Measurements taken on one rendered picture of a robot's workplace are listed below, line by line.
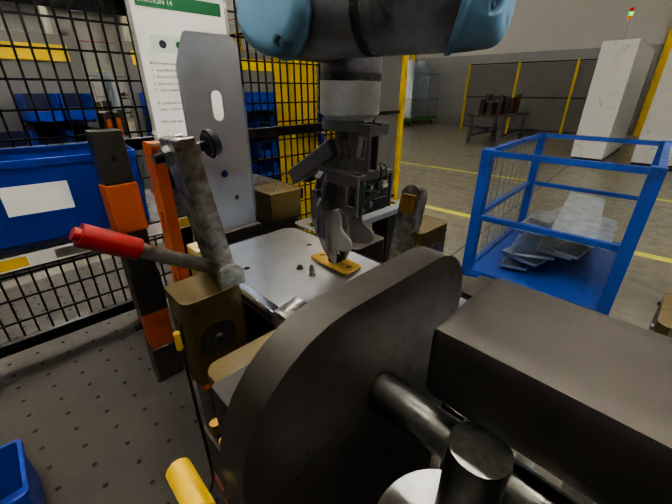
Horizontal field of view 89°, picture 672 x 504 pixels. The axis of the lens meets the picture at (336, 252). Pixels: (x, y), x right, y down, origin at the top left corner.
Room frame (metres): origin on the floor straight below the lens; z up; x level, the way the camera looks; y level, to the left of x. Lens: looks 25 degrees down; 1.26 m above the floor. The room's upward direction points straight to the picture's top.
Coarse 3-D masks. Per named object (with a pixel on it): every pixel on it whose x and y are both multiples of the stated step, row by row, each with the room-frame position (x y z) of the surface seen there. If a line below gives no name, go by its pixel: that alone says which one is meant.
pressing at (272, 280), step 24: (264, 240) 0.59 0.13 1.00; (288, 240) 0.59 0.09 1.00; (312, 240) 0.59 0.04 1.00; (240, 264) 0.49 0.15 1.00; (264, 264) 0.49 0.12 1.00; (288, 264) 0.49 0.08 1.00; (312, 264) 0.49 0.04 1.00; (360, 264) 0.49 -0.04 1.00; (240, 288) 0.41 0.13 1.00; (264, 288) 0.42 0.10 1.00; (288, 288) 0.42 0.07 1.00; (312, 288) 0.42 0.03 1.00; (264, 312) 0.36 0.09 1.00
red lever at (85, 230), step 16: (80, 224) 0.28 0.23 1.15; (80, 240) 0.27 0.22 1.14; (96, 240) 0.27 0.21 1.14; (112, 240) 0.28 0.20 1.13; (128, 240) 0.29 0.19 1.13; (128, 256) 0.29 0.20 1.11; (144, 256) 0.30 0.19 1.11; (160, 256) 0.31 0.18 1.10; (176, 256) 0.32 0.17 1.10; (192, 256) 0.34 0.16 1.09; (208, 272) 0.34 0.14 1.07
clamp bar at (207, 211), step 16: (176, 144) 0.33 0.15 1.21; (192, 144) 0.34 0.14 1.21; (208, 144) 0.36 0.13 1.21; (160, 160) 0.33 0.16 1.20; (176, 160) 0.33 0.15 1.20; (192, 160) 0.33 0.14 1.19; (176, 176) 0.34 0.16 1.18; (192, 176) 0.33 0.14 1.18; (192, 192) 0.33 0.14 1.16; (208, 192) 0.34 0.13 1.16; (192, 208) 0.34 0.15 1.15; (208, 208) 0.34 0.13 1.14; (192, 224) 0.35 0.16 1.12; (208, 224) 0.34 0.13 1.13; (208, 240) 0.34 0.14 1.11; (224, 240) 0.35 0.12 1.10; (208, 256) 0.35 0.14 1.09; (224, 256) 0.35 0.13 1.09
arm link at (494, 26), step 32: (352, 0) 0.32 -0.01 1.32; (384, 0) 0.29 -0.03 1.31; (416, 0) 0.28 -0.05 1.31; (448, 0) 0.28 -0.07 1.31; (480, 0) 0.27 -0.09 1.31; (512, 0) 0.30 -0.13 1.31; (384, 32) 0.31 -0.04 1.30; (416, 32) 0.30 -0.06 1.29; (448, 32) 0.29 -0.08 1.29; (480, 32) 0.28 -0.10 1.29
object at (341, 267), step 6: (324, 252) 0.52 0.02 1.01; (312, 258) 0.50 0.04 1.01; (318, 258) 0.50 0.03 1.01; (324, 258) 0.50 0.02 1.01; (324, 264) 0.48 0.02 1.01; (330, 264) 0.48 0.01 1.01; (336, 264) 0.48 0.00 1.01; (342, 264) 0.48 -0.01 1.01; (348, 264) 0.48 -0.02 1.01; (354, 264) 0.48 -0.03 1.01; (336, 270) 0.46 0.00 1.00; (342, 270) 0.46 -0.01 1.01; (348, 270) 0.46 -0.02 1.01; (354, 270) 0.46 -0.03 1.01
